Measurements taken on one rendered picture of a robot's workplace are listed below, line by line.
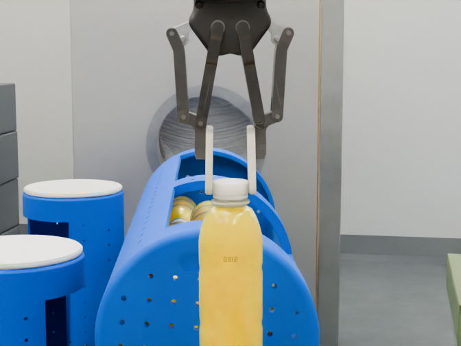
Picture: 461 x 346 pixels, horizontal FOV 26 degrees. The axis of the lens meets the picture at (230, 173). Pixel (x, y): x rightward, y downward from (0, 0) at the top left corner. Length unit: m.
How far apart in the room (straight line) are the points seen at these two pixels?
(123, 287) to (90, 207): 1.50
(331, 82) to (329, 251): 0.46
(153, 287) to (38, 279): 0.73
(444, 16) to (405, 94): 0.54
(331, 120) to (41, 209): 0.82
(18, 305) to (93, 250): 0.83
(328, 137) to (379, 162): 3.84
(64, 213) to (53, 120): 4.12
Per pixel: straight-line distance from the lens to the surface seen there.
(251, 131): 1.04
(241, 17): 1.03
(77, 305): 2.81
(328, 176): 2.67
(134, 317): 1.27
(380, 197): 6.53
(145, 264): 1.25
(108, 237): 2.80
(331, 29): 2.65
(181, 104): 1.03
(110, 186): 2.86
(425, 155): 6.49
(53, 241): 2.14
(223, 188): 1.04
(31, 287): 1.97
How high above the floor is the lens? 1.48
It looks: 8 degrees down
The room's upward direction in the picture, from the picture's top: straight up
